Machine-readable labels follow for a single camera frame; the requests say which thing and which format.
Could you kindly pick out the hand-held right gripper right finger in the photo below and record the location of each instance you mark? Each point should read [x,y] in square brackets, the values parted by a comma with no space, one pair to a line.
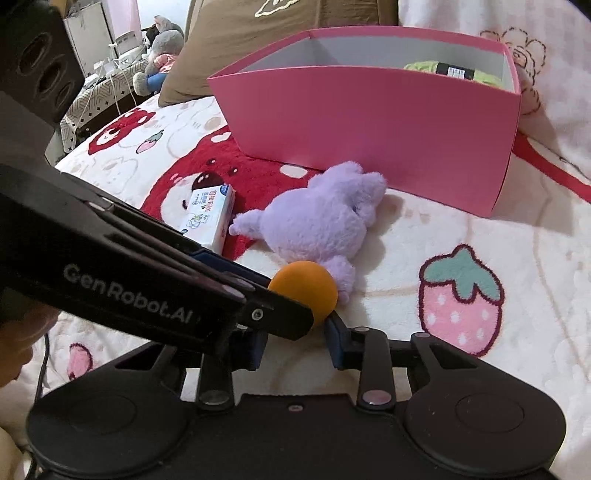
[334,344]

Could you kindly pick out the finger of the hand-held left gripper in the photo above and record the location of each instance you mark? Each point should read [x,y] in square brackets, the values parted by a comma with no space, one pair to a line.
[286,318]
[217,261]

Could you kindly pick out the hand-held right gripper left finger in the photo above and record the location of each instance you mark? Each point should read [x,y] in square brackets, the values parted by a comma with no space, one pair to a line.
[251,350]

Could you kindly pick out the orange ball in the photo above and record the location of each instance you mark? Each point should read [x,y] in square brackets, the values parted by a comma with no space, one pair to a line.
[304,286]

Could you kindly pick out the white wet wipes packet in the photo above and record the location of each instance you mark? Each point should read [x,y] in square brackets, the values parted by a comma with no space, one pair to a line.
[207,212]

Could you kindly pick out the pink cardboard box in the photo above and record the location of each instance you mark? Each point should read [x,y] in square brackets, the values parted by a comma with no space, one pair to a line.
[369,120]

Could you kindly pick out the person's left hand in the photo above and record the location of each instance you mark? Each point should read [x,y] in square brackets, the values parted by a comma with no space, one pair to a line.
[18,332]

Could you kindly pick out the purple plush toy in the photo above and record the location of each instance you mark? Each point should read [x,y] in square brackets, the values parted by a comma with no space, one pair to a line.
[314,217]

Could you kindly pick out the grey patterned cloth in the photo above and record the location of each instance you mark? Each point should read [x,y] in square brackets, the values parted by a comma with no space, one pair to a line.
[92,106]

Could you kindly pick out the printed bear blanket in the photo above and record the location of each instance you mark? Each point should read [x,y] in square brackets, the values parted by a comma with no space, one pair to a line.
[508,230]

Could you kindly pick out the brown embroidered pillow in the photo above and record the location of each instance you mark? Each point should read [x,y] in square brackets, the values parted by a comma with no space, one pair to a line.
[221,41]

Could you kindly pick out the white cabinet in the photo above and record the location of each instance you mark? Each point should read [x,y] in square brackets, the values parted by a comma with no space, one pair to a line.
[90,37]

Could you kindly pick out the grey plush toy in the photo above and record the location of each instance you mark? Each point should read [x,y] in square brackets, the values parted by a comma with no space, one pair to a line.
[166,41]

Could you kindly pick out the green yarn ball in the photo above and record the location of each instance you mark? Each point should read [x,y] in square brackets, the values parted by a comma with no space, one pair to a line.
[485,77]

